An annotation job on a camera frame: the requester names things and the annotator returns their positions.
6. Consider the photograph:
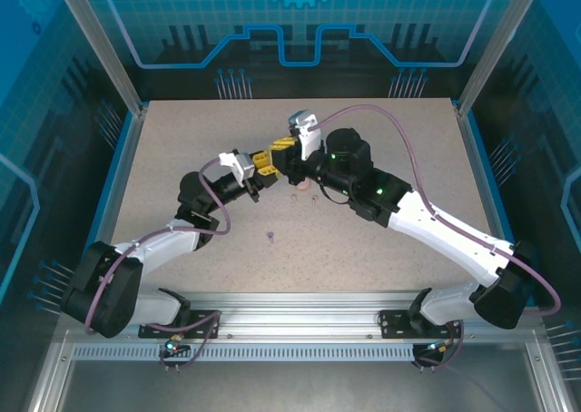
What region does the aluminium base beam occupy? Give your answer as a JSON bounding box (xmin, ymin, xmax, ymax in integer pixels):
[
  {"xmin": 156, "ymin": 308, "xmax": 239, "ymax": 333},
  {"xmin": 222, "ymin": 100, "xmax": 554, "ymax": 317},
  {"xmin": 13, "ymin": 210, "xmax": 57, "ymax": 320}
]
[{"xmin": 135, "ymin": 290, "xmax": 544, "ymax": 343}]

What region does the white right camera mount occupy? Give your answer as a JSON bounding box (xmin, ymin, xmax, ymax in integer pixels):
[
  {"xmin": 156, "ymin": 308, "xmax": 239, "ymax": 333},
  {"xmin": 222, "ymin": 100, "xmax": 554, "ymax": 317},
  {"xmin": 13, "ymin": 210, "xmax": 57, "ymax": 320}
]
[{"xmin": 297, "ymin": 128, "xmax": 323, "ymax": 162}]

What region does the aluminium frame post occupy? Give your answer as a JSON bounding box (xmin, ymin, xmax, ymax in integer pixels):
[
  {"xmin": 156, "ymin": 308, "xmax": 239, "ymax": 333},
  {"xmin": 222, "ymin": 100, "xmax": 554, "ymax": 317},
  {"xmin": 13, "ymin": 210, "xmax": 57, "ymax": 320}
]
[
  {"xmin": 456, "ymin": 0, "xmax": 532, "ymax": 116},
  {"xmin": 50, "ymin": 0, "xmax": 149, "ymax": 116}
]

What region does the slotted grey cable duct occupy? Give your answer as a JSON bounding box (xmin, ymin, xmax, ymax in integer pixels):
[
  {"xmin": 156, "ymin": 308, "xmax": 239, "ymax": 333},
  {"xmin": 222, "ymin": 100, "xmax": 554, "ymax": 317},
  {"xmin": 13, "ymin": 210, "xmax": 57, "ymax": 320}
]
[{"xmin": 71, "ymin": 342, "xmax": 418, "ymax": 363}]

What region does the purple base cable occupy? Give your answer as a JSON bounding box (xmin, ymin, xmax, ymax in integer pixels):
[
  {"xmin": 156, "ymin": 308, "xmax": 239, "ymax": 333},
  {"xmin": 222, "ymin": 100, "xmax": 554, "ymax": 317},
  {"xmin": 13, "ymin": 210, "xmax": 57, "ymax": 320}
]
[
  {"xmin": 410, "ymin": 320, "xmax": 467, "ymax": 372},
  {"xmin": 147, "ymin": 310, "xmax": 223, "ymax": 373}
]

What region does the grey metal shelf panel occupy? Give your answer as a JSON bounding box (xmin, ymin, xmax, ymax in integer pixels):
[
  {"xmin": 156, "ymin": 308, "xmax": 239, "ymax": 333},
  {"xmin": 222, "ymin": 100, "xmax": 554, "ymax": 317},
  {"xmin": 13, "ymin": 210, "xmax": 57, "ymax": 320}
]
[{"xmin": 58, "ymin": 359, "xmax": 546, "ymax": 412}]

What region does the aluminium side rail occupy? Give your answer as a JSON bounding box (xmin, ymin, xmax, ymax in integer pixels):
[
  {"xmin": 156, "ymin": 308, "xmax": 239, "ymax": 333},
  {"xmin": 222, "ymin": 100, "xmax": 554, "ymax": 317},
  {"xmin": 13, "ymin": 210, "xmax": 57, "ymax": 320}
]
[
  {"xmin": 455, "ymin": 98, "xmax": 566, "ymax": 412},
  {"xmin": 25, "ymin": 105, "xmax": 149, "ymax": 412}
]

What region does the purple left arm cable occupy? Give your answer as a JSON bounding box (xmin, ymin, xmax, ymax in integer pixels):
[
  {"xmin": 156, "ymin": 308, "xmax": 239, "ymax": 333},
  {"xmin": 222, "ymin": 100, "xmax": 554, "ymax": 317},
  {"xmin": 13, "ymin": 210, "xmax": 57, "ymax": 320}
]
[{"xmin": 84, "ymin": 157, "xmax": 232, "ymax": 336}]

